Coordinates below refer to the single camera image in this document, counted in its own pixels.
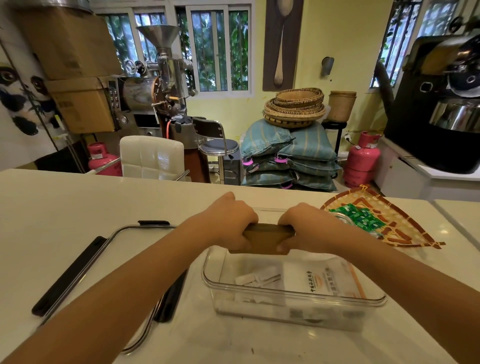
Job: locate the black round stand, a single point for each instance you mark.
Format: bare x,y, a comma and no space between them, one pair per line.
335,129

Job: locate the white framed window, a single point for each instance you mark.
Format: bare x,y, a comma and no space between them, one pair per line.
210,48

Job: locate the clear plastic container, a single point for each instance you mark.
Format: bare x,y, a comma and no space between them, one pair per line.
300,311

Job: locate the white padded chair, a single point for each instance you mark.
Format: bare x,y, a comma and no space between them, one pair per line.
152,157

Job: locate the person's left forearm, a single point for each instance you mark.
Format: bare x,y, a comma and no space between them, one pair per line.
112,296

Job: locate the silver metal pot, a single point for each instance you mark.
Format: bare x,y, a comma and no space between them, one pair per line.
52,4

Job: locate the large cardboard box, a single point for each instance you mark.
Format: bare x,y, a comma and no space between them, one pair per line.
67,41

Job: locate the panda wall picture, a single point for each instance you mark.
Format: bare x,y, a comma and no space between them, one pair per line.
22,97

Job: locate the person's left hand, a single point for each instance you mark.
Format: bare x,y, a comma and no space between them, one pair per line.
225,221

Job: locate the stack of blue-green sacks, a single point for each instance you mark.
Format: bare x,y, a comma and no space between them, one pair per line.
288,157

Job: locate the small white sachet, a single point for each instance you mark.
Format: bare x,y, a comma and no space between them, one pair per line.
245,279
269,276

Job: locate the person's right hand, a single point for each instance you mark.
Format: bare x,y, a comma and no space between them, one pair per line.
318,230

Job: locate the wooden spoon wall picture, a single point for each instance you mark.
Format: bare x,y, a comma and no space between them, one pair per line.
281,45

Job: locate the black coffee roaster machine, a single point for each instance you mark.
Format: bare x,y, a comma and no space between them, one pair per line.
438,108

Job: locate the tall woven bucket basket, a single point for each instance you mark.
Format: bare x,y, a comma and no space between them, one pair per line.
341,107

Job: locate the grey wall lamp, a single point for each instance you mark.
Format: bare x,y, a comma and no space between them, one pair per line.
327,65

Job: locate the grey metal box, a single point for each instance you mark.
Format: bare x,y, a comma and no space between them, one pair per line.
231,168

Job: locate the white printed pouch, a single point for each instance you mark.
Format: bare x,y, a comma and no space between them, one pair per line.
322,279

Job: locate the person's left fingers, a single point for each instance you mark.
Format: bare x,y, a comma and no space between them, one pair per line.
250,219

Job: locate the small cardboard box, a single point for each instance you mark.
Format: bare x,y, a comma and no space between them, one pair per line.
82,107

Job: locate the clear lid with black clasps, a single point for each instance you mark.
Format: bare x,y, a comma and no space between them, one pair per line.
75,270

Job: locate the pile of green packets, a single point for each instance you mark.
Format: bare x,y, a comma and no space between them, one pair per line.
358,216

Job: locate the person's right forearm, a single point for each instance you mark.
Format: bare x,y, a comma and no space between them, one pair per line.
420,296

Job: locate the round woven basket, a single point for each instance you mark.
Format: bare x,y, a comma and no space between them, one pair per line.
298,96
287,123
296,112

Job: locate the pink gas cylinder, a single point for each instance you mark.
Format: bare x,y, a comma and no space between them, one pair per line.
362,159
101,159

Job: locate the brown paper packet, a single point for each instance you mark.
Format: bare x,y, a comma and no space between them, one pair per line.
266,238

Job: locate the silver coffee roaster machine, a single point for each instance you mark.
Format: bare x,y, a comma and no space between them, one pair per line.
157,90

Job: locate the barred window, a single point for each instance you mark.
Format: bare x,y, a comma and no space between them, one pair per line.
408,41

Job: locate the woven bamboo tray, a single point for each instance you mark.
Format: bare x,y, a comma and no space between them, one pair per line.
405,225

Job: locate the black chrome bar stool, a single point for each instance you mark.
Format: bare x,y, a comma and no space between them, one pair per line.
217,144

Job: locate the person's right thumb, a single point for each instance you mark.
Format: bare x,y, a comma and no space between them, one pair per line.
287,247

